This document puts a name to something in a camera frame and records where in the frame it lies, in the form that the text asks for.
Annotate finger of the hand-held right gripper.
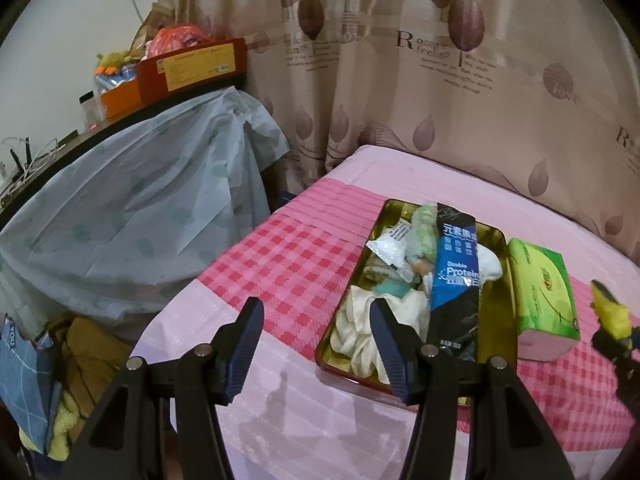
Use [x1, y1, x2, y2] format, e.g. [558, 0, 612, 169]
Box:
[591, 327, 640, 403]

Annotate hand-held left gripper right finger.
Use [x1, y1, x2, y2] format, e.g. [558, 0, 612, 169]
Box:
[369, 297, 573, 480]

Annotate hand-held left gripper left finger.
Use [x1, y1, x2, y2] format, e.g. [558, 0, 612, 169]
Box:
[60, 296, 266, 480]

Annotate white cotton gloves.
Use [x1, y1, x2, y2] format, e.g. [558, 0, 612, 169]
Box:
[330, 284, 431, 383]

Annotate teal fluffy puff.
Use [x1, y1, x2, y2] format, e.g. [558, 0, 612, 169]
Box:
[375, 280, 416, 301]

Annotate black and blue sachet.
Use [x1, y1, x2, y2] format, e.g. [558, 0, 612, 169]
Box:
[427, 202, 483, 363]

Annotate pack of bobby pins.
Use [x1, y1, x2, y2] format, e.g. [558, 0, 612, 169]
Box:
[362, 220, 418, 286]

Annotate gold and red tin box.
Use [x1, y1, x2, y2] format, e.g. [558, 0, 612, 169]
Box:
[314, 199, 521, 406]

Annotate white socks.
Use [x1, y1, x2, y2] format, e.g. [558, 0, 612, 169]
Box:
[475, 245, 503, 283]

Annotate pink checkered blanket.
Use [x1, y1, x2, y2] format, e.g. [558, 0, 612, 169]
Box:
[135, 145, 640, 480]

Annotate green tissue pack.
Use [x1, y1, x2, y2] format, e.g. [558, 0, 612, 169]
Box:
[507, 237, 581, 363]

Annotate mustard brown cloth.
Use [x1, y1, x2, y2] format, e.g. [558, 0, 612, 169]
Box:
[52, 315, 133, 401]

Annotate grey plastic cover sheet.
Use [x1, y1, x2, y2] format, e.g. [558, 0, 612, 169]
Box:
[0, 85, 293, 341]

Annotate yellow-green towel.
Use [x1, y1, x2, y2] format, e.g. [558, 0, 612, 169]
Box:
[47, 395, 83, 461]

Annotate blue plaid cloth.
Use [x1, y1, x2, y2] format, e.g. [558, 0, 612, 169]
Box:
[0, 312, 63, 456]

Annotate beige leaf print curtain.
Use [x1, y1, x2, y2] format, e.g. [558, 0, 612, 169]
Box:
[157, 0, 640, 261]

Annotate orange box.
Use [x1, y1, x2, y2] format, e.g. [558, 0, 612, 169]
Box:
[100, 80, 141, 120]

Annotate red-brown cardboard box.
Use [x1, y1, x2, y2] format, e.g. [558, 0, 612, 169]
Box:
[136, 37, 247, 106]

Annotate clear jar with black lid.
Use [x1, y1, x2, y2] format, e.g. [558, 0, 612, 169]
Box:
[78, 91, 98, 128]

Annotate black router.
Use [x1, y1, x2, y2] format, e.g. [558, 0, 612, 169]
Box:
[0, 136, 38, 196]

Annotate pack of small bottles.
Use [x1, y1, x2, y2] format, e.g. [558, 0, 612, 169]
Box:
[94, 65, 138, 93]

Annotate red mesh bag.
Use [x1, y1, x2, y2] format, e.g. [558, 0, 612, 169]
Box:
[147, 22, 213, 58]

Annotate yellow-green plush toy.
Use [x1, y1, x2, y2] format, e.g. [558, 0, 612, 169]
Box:
[96, 50, 133, 73]

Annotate brown paper bag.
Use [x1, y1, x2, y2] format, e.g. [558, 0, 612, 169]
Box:
[131, 2, 173, 61]

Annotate white cable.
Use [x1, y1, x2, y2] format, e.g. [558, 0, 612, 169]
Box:
[2, 135, 71, 181]

